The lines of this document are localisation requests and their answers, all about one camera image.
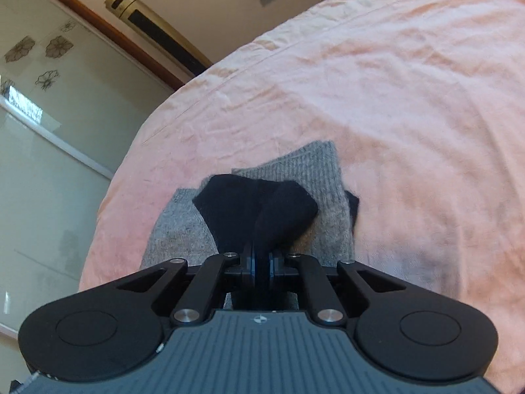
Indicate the gold tower fan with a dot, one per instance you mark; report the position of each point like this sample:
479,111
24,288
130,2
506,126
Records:
156,24

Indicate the grey knit sweater navy sleeves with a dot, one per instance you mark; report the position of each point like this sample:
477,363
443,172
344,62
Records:
262,205

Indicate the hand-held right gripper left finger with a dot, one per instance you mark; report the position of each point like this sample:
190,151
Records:
251,260

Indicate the wooden door trim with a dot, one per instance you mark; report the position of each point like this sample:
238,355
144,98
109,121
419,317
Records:
110,37

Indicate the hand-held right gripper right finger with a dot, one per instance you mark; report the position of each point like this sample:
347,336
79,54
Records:
271,262

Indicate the pink blanket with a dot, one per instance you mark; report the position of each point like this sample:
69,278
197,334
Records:
410,111

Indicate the flower print wardrobe door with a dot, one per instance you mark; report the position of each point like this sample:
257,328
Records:
49,152

